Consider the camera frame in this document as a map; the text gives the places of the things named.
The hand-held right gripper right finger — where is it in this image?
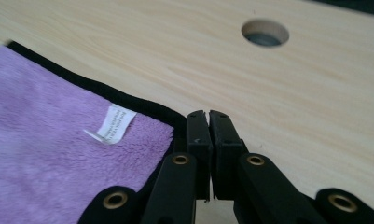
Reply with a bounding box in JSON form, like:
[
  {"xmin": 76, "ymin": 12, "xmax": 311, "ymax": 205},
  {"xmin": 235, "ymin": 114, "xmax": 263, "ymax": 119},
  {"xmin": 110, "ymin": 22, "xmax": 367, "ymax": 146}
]
[{"xmin": 208, "ymin": 109, "xmax": 249, "ymax": 201}]

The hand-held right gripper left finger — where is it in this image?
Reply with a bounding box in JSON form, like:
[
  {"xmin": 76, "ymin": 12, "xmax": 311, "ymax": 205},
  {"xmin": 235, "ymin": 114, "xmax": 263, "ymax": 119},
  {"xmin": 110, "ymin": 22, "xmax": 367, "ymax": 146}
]
[{"xmin": 186, "ymin": 109, "xmax": 215, "ymax": 202}]

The purple towel with black trim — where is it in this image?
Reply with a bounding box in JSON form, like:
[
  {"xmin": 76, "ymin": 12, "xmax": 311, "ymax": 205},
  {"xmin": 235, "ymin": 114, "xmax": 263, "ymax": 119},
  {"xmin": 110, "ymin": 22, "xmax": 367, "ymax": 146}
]
[{"xmin": 0, "ymin": 40, "xmax": 188, "ymax": 224}]

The round table cable hole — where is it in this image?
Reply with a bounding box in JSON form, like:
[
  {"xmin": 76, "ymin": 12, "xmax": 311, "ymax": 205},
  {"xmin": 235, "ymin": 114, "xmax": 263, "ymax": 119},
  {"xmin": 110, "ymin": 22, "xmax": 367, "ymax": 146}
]
[{"xmin": 241, "ymin": 18, "xmax": 290, "ymax": 49}]

